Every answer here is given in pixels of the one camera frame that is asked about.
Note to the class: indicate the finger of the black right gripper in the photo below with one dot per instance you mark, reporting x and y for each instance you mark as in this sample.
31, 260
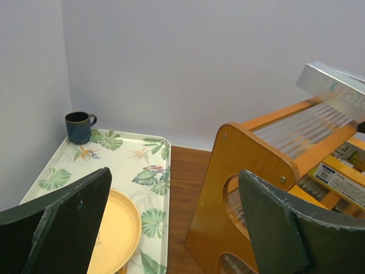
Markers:
361, 127

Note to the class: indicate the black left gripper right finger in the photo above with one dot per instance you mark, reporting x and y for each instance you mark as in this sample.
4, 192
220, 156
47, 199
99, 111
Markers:
290, 235

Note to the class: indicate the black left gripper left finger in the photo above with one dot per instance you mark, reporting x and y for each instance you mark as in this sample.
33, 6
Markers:
55, 233

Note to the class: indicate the silver toothpaste box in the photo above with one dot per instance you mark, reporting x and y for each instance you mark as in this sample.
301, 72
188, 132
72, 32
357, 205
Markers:
342, 90

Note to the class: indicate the orange toothpaste box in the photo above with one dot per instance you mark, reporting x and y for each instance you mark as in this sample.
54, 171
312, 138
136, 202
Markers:
341, 179
350, 155

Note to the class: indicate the wooden three-tier shelf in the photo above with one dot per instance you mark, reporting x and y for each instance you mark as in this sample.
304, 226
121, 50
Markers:
280, 148

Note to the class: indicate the orange plate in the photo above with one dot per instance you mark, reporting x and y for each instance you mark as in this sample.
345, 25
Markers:
118, 237

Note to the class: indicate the floral serving tray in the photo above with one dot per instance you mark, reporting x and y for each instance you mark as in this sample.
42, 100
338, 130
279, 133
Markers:
141, 170

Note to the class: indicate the dark blue mug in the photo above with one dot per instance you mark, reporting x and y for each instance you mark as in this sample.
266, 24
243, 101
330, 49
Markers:
78, 126

